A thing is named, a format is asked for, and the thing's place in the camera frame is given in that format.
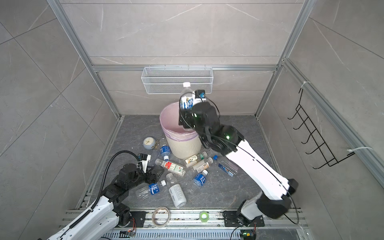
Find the black wall hook rack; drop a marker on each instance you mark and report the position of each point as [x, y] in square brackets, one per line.
[314, 134]

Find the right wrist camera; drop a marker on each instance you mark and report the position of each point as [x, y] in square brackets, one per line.
[200, 94]

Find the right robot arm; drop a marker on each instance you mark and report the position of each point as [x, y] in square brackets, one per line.
[275, 198]

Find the red green label bottle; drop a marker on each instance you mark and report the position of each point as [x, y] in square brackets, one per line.
[170, 166]

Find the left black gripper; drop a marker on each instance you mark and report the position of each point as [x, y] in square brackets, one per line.
[155, 177]

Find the pink bin liner bag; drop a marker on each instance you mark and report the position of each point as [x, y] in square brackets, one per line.
[169, 119]

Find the small blue label bottle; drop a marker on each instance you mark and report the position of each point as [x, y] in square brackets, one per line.
[198, 182]

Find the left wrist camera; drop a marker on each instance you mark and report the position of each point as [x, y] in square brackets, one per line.
[143, 162]

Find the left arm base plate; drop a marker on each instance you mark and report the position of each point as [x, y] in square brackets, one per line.
[131, 219]

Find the tall white blue label bottle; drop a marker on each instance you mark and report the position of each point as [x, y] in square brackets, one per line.
[187, 97]

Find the white label large bottle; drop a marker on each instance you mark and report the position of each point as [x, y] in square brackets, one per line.
[176, 191]

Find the white wire mesh basket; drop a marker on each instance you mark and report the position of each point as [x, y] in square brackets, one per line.
[170, 80]

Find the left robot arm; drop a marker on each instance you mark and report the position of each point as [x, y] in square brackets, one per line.
[108, 209]

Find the clear tape roll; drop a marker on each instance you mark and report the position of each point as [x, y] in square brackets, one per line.
[161, 217]

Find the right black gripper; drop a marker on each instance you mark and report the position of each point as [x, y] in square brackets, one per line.
[187, 115]

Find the crane label green cap bottle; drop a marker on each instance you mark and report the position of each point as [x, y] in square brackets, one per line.
[195, 158]

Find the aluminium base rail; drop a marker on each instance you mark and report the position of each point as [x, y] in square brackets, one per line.
[186, 225]

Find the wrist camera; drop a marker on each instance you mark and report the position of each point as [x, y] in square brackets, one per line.
[200, 94]
[143, 162]

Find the light blue alarm clock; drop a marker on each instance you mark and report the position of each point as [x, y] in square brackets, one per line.
[150, 143]

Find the clear bottle yellow label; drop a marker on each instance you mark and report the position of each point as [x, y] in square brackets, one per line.
[203, 165]

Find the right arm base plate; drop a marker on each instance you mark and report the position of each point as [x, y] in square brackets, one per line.
[233, 219]

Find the green tape roll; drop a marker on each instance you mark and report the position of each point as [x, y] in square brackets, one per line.
[204, 216]

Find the blue label bottle front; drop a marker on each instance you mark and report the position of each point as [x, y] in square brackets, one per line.
[150, 190]

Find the cream ribbed trash bin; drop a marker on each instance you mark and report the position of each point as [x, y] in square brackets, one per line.
[184, 149]

